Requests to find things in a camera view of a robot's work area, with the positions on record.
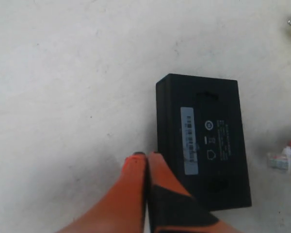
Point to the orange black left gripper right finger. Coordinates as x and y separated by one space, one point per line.
172 209

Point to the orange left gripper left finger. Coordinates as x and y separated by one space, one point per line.
122 209

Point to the small black electronic box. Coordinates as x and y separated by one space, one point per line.
200 136

